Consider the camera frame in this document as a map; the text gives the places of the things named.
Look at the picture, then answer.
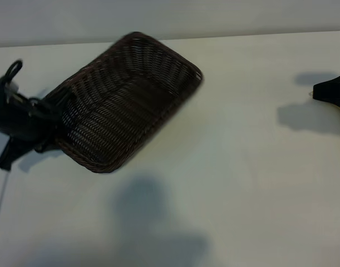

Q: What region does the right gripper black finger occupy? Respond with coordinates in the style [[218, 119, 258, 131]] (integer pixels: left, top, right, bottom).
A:
[[313, 71, 340, 112]]

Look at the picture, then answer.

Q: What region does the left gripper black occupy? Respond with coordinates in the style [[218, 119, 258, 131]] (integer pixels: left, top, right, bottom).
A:
[[0, 78, 77, 151]]

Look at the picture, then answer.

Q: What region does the dark brown woven basket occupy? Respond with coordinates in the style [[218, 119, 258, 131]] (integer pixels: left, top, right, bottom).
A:
[[43, 31, 204, 174]]

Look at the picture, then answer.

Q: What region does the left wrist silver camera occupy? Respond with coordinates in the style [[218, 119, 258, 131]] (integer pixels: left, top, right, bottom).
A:
[[0, 77, 21, 101]]

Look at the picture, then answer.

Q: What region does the black braided camera cable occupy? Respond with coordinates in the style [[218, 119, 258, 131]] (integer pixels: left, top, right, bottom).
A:
[[2, 59, 23, 84]]

